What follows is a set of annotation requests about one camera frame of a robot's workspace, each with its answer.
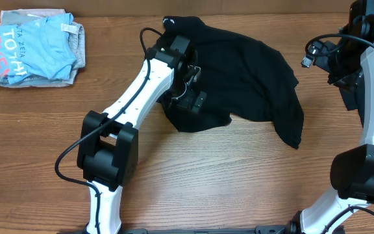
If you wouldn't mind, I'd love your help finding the light blue printed t-shirt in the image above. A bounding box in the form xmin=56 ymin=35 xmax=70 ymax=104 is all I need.
xmin=0 ymin=13 xmax=77 ymax=85

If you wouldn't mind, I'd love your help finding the white pink folded shirt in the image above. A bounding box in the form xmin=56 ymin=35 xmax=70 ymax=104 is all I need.
xmin=0 ymin=8 xmax=76 ymax=88

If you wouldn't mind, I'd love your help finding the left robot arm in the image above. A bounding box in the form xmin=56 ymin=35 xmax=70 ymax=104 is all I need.
xmin=77 ymin=35 xmax=206 ymax=233

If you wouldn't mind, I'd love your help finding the black t-shirt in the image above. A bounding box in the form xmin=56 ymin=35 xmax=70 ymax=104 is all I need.
xmin=161 ymin=16 xmax=304 ymax=149

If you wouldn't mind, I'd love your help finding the black shirt pile at right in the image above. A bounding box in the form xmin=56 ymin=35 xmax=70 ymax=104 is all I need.
xmin=340 ymin=84 xmax=365 ymax=126

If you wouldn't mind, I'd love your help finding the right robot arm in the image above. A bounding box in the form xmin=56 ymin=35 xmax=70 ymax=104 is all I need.
xmin=280 ymin=0 xmax=374 ymax=233

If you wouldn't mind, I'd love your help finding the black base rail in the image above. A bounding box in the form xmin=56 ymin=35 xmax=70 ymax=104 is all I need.
xmin=118 ymin=225 xmax=285 ymax=234

